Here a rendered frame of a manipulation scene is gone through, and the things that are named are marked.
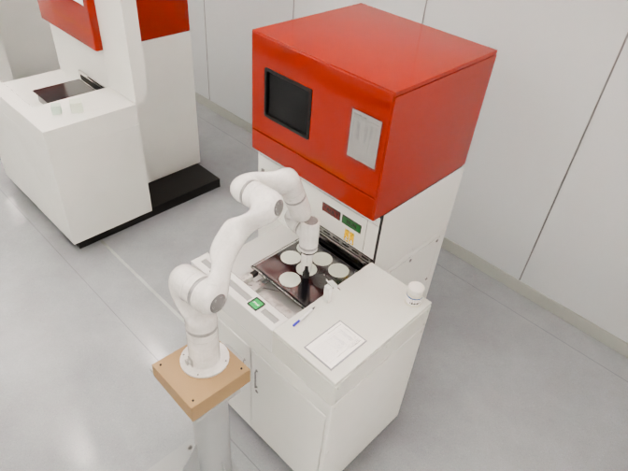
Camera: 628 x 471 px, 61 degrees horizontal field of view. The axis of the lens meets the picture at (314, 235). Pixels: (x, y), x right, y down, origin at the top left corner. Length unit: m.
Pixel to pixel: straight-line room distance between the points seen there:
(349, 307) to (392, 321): 0.18
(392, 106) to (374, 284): 0.81
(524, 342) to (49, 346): 2.95
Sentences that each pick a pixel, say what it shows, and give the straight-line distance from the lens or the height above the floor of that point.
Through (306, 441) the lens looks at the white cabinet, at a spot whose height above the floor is 0.44.
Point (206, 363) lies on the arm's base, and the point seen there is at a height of 0.94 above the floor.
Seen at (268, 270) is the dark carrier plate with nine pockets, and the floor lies 0.90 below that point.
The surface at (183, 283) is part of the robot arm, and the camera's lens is 1.88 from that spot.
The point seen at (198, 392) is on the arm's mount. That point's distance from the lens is 2.08.
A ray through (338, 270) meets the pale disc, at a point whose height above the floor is 0.90.
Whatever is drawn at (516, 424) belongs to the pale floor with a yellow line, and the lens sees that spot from 3.34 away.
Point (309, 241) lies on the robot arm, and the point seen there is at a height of 1.15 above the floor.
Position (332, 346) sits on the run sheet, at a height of 0.97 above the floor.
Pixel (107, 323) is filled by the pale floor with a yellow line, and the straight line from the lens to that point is 3.59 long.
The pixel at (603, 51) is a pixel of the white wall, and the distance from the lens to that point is 3.30.
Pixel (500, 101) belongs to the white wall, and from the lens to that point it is 3.59.
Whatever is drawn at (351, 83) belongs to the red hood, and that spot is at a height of 1.78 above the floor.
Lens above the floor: 2.61
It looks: 39 degrees down
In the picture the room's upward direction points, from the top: 5 degrees clockwise
